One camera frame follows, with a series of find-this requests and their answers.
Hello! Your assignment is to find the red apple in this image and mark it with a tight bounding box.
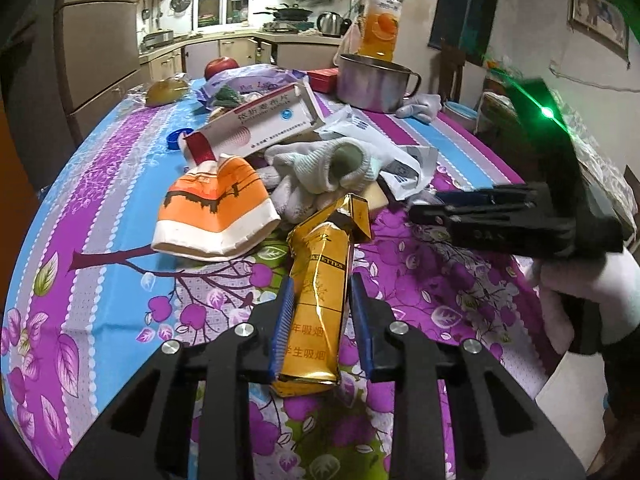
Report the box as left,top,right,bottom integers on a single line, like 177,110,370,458
204,56,240,80

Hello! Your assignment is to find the orange juice bottle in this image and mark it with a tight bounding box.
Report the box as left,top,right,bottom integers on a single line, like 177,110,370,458
357,0,404,62

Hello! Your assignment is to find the white red medicine box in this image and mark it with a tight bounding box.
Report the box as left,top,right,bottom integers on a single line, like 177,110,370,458
178,81,323,167

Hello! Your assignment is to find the blue bottle cap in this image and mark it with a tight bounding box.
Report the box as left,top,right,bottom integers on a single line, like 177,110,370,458
166,128,193,151

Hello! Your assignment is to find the dark wooden chair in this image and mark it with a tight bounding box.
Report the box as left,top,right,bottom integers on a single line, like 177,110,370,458
438,40,466,102

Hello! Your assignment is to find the framed wall picture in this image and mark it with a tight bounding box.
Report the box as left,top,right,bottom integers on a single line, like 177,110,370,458
568,0,629,63

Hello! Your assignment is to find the yellow pear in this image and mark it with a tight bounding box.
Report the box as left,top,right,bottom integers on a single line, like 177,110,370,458
145,77,190,107

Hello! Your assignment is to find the small red box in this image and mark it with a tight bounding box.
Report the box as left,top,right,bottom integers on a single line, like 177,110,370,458
307,67,338,94

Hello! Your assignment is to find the floral purple tablecloth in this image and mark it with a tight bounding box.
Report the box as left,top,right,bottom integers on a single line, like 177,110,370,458
1,99,559,479

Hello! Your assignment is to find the white gloved right hand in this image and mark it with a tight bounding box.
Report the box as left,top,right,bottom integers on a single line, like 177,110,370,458
528,250,639,354

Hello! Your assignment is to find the black wok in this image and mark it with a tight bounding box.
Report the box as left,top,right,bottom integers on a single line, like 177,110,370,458
258,4,311,22

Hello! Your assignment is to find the steel pot with handle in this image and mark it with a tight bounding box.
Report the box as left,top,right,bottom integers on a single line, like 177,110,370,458
336,54,422,114

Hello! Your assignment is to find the green wrapper packet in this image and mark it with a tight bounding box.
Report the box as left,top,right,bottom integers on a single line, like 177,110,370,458
206,84,244,110

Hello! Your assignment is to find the orange white paper cup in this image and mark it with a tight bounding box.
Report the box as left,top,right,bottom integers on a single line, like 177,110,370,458
151,156,281,262

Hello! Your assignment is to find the beige refrigerator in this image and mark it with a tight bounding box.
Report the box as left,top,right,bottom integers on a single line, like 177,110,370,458
1,0,142,190

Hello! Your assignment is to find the purple plastic snack bag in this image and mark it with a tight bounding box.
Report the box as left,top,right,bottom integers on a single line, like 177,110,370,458
195,64,307,110

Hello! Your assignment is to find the white plastic mailer bag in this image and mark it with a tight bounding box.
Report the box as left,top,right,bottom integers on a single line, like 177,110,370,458
317,105,438,202

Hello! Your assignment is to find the electric kettle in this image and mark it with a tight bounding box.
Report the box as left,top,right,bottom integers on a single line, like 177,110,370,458
316,11,352,38

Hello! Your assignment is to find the crumpled grey cloth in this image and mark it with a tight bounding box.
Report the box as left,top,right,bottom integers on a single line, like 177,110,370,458
395,93,442,125

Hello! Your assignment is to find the grey white sock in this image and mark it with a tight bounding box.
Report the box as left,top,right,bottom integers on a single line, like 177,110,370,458
257,136,388,226

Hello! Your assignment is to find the blue plastic basin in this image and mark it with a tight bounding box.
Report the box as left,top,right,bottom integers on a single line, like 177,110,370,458
442,101,478,133

